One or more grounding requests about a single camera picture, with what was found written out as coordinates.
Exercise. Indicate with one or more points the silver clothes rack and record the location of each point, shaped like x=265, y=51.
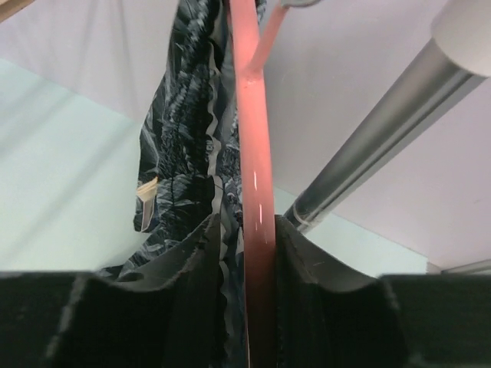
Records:
x=452, y=64

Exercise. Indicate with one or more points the dark patterned shorts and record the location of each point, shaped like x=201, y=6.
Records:
x=189, y=144

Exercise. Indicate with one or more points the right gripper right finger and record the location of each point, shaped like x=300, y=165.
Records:
x=328, y=314

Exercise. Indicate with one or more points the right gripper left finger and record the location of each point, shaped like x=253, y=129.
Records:
x=162, y=314

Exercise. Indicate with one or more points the white paper price tag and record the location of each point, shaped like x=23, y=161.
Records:
x=147, y=193

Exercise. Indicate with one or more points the pink hanger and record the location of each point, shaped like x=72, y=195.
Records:
x=251, y=49

